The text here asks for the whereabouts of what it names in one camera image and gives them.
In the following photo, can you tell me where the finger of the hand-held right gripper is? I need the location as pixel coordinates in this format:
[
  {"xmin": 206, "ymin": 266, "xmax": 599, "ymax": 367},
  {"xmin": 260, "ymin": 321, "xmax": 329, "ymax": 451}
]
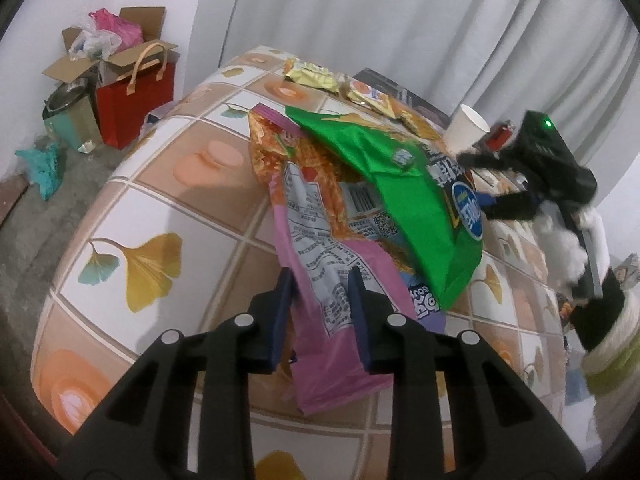
[
  {"xmin": 457, "ymin": 149, "xmax": 521, "ymax": 172},
  {"xmin": 482, "ymin": 191, "xmax": 542, "ymax": 222}
]

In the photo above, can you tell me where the brown board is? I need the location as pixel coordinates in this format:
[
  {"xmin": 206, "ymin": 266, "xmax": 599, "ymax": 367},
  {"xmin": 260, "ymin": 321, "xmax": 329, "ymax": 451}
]
[{"xmin": 0, "ymin": 175, "xmax": 31, "ymax": 221}]

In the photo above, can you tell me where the red paper bag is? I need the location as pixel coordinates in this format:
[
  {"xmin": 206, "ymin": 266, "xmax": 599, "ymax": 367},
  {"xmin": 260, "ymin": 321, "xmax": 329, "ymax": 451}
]
[{"xmin": 95, "ymin": 42, "xmax": 177, "ymax": 150}]

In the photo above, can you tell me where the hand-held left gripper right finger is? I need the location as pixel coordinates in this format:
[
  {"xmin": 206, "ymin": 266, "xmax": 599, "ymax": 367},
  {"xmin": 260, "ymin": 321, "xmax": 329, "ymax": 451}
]
[{"xmin": 347, "ymin": 266, "xmax": 586, "ymax": 480}]

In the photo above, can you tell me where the orange white snack packet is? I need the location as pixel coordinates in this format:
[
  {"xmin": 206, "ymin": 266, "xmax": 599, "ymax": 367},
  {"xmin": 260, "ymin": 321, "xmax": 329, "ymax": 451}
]
[{"xmin": 340, "ymin": 75, "xmax": 401, "ymax": 118}]

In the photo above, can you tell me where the orange snack bag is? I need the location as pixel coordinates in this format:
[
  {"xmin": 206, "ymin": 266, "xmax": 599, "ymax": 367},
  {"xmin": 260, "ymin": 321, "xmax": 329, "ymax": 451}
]
[{"xmin": 248, "ymin": 102, "xmax": 401, "ymax": 271}]

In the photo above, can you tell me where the white plastic bag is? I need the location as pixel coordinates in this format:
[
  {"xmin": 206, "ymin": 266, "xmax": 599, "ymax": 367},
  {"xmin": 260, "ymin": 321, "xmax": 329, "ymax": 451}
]
[{"xmin": 67, "ymin": 29, "xmax": 121, "ymax": 58}]

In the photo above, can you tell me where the small yellow snack packet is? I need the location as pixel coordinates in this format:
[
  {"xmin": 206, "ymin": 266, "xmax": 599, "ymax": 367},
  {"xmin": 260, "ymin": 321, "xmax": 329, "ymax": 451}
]
[
  {"xmin": 283, "ymin": 57, "xmax": 341, "ymax": 93},
  {"xmin": 400, "ymin": 107, "xmax": 443, "ymax": 141}
]

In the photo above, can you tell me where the dark book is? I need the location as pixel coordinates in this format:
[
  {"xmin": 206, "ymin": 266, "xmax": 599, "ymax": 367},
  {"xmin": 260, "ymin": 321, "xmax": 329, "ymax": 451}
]
[{"xmin": 357, "ymin": 66, "xmax": 451, "ymax": 128}]

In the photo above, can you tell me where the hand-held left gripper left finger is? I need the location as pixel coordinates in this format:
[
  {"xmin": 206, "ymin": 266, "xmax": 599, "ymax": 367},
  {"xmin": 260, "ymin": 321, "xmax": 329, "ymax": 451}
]
[{"xmin": 57, "ymin": 267, "xmax": 296, "ymax": 480}]

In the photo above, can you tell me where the pink snack bag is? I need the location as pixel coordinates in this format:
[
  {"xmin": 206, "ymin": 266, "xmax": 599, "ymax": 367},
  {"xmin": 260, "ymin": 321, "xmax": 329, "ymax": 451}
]
[{"xmin": 267, "ymin": 160, "xmax": 446, "ymax": 416}]

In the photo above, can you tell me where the black snack bag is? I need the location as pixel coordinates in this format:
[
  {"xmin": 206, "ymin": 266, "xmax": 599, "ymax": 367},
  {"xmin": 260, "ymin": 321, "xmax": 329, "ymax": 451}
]
[{"xmin": 422, "ymin": 142, "xmax": 476, "ymax": 191}]

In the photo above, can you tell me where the grey curtain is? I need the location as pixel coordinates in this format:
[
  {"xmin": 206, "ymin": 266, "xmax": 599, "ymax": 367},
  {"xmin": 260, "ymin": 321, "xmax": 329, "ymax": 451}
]
[{"xmin": 190, "ymin": 0, "xmax": 640, "ymax": 161}]

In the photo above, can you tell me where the teal cloth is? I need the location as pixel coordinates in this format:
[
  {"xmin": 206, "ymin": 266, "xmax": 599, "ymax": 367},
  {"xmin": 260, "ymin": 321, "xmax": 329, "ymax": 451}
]
[{"xmin": 15, "ymin": 141, "xmax": 63, "ymax": 201}]

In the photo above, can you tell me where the pink plastic bag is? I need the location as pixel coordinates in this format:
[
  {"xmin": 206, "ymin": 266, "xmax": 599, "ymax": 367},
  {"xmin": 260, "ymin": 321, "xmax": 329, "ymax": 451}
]
[{"xmin": 89, "ymin": 8, "xmax": 144, "ymax": 51}]

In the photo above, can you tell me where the metal pot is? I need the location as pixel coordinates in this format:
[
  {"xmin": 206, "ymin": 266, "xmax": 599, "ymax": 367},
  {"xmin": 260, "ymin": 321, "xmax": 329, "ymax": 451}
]
[{"xmin": 42, "ymin": 77, "xmax": 98, "ymax": 116}]

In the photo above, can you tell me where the white paper cup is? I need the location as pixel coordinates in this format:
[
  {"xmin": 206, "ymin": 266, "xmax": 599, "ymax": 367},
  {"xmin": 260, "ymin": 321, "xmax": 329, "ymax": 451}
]
[{"xmin": 442, "ymin": 104, "xmax": 491, "ymax": 153}]

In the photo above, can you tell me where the cardboard box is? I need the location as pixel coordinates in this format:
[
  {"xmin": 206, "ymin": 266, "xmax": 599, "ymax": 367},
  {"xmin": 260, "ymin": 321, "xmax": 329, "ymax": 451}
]
[{"xmin": 41, "ymin": 6, "xmax": 181, "ymax": 86}]

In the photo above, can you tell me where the teal box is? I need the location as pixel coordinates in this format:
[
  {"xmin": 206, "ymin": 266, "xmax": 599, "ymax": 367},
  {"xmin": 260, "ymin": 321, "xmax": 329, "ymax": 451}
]
[{"xmin": 47, "ymin": 95, "xmax": 103, "ymax": 151}]

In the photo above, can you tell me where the green snack bag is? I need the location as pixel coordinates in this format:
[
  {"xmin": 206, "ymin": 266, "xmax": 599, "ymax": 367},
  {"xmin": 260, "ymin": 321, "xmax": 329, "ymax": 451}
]
[{"xmin": 285, "ymin": 106, "xmax": 485, "ymax": 311}]

